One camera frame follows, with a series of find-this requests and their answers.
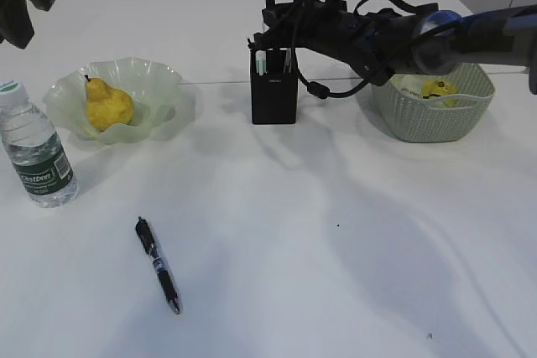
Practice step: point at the yellow white waste paper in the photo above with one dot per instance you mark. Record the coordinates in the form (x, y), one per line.
(419, 88)

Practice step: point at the clear plastic water bottle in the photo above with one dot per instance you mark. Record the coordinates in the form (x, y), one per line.
(34, 149)

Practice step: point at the green woven plastic basket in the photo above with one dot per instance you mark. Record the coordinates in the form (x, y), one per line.
(418, 121)

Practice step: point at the yellow pear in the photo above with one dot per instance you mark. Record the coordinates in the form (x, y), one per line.
(106, 105)

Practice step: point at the teal white utility knife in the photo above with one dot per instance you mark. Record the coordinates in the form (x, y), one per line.
(260, 62)

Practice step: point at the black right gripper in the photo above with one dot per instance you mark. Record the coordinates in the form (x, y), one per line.
(326, 27)

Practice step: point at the pale green wavy glass plate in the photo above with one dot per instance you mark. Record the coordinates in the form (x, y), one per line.
(153, 86)

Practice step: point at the black square pen holder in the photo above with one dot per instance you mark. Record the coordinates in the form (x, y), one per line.
(273, 95)

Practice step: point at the yellow-green utility knife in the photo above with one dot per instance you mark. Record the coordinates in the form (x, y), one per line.
(287, 62)

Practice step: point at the blue black right robot arm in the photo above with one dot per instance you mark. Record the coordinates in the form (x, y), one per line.
(436, 42)

